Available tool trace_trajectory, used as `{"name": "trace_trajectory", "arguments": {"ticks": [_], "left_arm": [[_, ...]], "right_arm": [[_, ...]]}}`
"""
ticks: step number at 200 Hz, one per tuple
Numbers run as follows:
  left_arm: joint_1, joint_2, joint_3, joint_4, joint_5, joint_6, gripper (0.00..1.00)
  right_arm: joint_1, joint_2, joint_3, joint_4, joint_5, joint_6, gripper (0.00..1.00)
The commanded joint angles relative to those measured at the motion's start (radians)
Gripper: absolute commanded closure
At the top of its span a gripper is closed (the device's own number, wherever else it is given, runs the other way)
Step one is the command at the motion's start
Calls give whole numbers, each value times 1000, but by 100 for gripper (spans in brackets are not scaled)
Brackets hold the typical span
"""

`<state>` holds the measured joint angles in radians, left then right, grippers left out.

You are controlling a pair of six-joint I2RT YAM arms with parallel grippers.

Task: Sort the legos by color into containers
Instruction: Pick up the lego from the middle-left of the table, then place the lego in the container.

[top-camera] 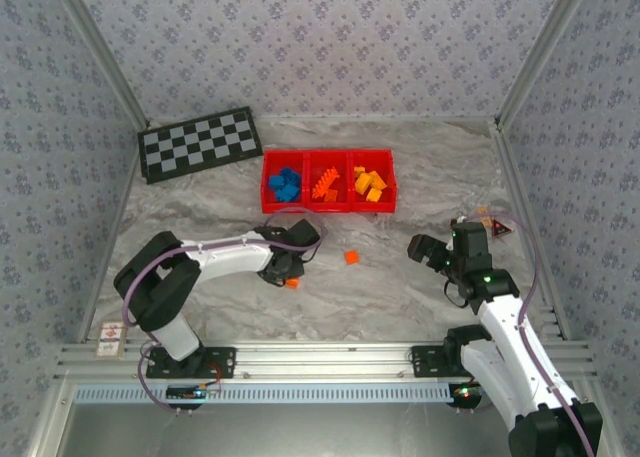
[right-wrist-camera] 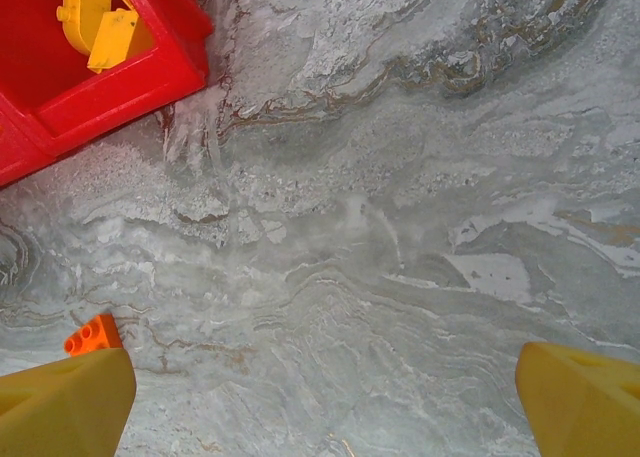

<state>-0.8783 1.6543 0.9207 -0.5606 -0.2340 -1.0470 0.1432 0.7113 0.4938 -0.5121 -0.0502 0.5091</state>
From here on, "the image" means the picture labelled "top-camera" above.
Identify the red three-compartment tray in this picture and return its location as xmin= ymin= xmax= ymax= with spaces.
xmin=261 ymin=148 xmax=400 ymax=215

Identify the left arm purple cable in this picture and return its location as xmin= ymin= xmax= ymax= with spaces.
xmin=122 ymin=206 xmax=329 ymax=416

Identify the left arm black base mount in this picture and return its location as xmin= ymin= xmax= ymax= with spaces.
xmin=144 ymin=345 xmax=237 ymax=380

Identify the pale blue slotted cable duct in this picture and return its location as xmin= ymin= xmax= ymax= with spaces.
xmin=74 ymin=382 xmax=451 ymax=404

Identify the white printed card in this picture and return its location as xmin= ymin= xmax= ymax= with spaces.
xmin=94 ymin=320 xmax=126 ymax=361

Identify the long orange lego beam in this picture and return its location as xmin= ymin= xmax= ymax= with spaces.
xmin=310 ymin=166 xmax=342 ymax=201

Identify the aluminium side rail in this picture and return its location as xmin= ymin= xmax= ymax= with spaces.
xmin=77 ymin=124 xmax=151 ymax=346
xmin=489 ymin=119 xmax=571 ymax=341

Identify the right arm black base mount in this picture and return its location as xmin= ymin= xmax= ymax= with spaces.
xmin=410 ymin=344 xmax=469 ymax=378

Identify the aluminium corner post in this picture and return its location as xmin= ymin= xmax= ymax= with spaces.
xmin=47 ymin=0 xmax=151 ymax=131
xmin=496 ymin=0 xmax=600 ymax=128

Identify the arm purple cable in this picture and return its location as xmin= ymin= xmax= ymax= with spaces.
xmin=459 ymin=211 xmax=596 ymax=457
xmin=122 ymin=206 xmax=329 ymax=416

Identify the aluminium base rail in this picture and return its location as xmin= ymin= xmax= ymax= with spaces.
xmin=54 ymin=340 xmax=599 ymax=383

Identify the black grey checkerboard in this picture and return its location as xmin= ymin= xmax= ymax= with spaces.
xmin=137 ymin=105 xmax=265 ymax=186

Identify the red triangle sticker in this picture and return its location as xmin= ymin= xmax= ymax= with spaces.
xmin=489 ymin=217 xmax=514 ymax=241

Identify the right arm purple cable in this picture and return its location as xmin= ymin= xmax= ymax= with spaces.
xmin=459 ymin=211 xmax=596 ymax=457

